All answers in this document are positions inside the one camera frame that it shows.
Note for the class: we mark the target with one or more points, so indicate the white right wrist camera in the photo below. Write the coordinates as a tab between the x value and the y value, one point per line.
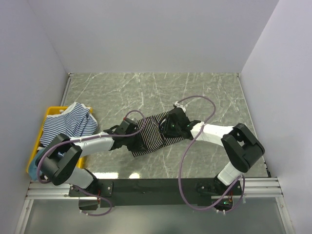
177	105

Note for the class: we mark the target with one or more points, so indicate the black white striped tank top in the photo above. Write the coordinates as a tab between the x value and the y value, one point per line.
152	136

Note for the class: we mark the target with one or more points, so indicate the blue white striped tank top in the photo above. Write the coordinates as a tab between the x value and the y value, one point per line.
75	121

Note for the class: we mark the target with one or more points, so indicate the aluminium rail frame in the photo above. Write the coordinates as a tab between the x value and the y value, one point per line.
254	187

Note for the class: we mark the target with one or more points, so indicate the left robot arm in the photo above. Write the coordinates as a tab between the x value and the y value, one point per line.
57	163

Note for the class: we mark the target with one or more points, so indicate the teal tank top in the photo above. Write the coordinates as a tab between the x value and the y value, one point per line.
32	169

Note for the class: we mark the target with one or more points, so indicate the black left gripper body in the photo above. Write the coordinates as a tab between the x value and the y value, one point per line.
133	142

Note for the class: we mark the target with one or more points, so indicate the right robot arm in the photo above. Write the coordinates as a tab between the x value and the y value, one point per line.
241	145

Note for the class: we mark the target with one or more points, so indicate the black base beam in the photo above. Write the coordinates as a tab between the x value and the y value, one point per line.
200	192

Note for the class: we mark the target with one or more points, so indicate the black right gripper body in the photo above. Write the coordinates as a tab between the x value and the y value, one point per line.
170	127

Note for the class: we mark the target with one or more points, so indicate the yellow plastic bin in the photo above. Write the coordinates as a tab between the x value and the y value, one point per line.
38	147

